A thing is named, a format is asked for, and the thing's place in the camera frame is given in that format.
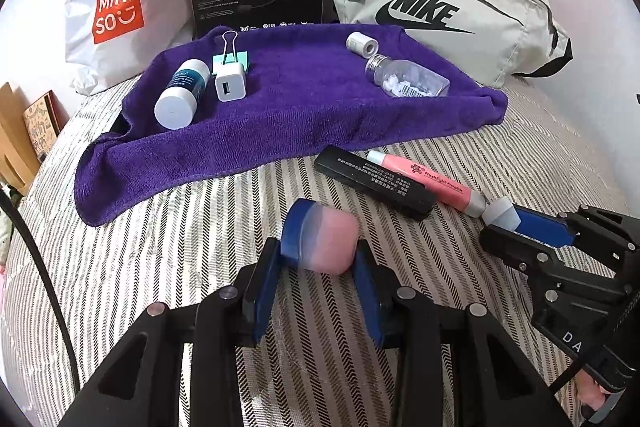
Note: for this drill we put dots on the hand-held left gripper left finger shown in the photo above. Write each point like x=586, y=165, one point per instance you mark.
x=262, y=292

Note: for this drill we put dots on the white charger cube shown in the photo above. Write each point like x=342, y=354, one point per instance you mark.
x=230, y=84

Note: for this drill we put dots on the black rectangular stick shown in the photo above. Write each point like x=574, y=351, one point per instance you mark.
x=375, y=182

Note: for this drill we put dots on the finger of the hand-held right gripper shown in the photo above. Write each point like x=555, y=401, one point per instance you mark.
x=545, y=227
x=510, y=247

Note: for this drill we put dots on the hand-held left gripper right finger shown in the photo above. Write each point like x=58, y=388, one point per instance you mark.
x=371, y=297

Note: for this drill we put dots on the wooden headboard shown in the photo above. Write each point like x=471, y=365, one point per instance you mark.
x=12, y=157

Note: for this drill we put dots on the blue and pink case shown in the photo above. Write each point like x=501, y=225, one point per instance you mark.
x=320, y=237

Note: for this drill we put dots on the pink highlighter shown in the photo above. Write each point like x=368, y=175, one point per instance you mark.
x=430, y=182

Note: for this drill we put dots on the white bottle blue label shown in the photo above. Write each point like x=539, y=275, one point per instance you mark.
x=172, y=107

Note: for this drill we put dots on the grey sling bag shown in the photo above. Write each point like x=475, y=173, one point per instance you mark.
x=490, y=47

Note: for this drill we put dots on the green binder clip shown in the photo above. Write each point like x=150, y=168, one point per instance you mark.
x=235, y=59

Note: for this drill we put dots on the person's right hand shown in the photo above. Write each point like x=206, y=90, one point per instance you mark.
x=592, y=397

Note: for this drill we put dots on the grey striped bed sheet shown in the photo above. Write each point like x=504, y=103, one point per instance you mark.
x=200, y=232

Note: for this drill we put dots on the purple towel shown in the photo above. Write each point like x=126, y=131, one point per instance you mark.
x=300, y=107

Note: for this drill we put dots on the brown framed picture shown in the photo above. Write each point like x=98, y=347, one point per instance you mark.
x=42, y=122

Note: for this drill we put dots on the clear pill bottle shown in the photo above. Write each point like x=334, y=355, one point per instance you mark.
x=415, y=82

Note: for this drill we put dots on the small white tape roll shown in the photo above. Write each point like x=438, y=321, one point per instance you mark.
x=360, y=43

